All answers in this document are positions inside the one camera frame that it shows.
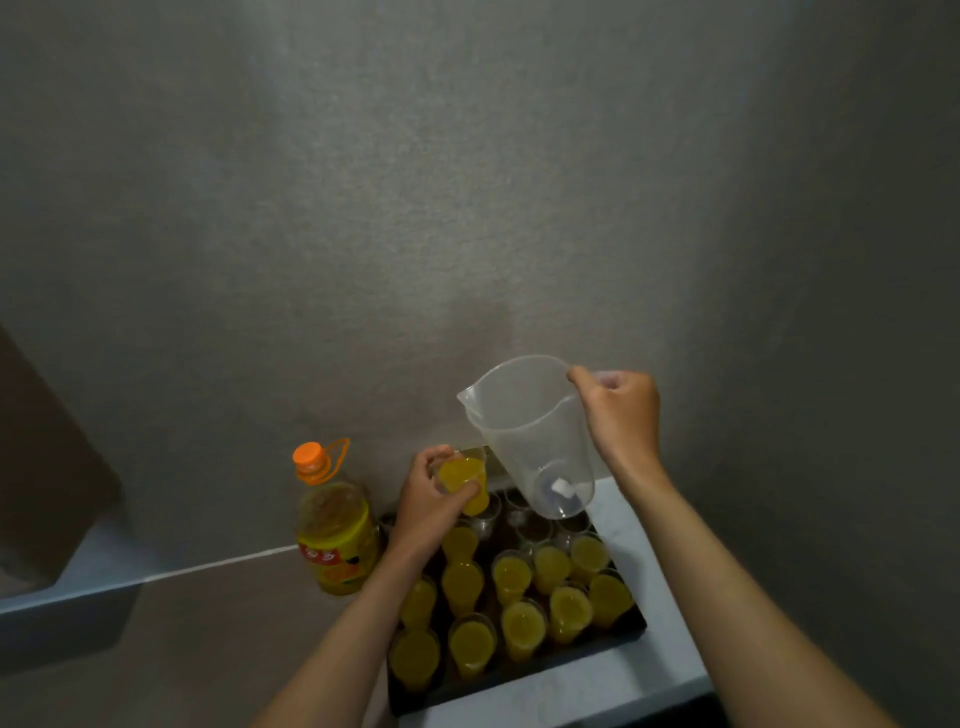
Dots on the clear plastic measuring jug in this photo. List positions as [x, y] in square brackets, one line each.
[525, 427]

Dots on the person's right forearm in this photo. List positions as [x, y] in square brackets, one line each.
[720, 607]

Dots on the person's left forearm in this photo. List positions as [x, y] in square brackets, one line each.
[352, 637]

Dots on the person's right thumb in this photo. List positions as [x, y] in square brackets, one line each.
[583, 381]

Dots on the empty clear plastic cup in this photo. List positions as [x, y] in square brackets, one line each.
[574, 523]
[487, 519]
[534, 532]
[516, 506]

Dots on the group of juice-filled cups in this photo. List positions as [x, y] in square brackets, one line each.
[523, 626]

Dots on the person's left hand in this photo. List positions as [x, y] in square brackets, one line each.
[420, 514]

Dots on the clear cup of yellow juice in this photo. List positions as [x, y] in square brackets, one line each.
[461, 472]

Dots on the black tray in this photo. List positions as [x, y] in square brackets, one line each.
[525, 669]

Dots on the person's right hand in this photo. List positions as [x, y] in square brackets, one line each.
[626, 424]

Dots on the yellow bottle with orange cap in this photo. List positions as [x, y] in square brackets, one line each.
[334, 532]

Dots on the person's left thumb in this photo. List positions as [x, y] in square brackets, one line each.
[459, 497]

